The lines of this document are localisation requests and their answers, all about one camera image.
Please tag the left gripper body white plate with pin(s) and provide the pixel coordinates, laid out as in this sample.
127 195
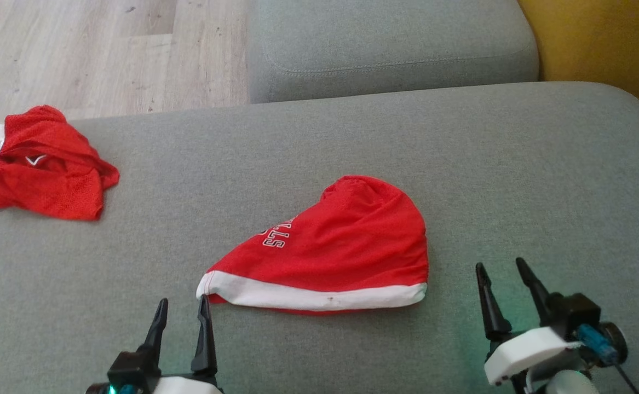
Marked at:
133 372

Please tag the big yellow sofa back cushion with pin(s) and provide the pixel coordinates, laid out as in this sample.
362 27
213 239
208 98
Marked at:
598 38

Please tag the red shirt with white hem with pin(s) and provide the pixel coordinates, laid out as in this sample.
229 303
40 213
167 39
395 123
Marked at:
352 246

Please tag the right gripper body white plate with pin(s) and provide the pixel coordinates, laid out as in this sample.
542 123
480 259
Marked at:
527 350

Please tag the large grey sofa seat cushion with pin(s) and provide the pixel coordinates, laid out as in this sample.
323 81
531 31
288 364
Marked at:
133 262

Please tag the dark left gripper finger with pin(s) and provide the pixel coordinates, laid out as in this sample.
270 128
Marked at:
157 331
205 345

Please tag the red jersey with white label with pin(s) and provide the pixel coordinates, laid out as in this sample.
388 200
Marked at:
51 186

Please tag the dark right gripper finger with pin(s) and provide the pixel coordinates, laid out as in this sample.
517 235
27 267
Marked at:
491 312
535 287

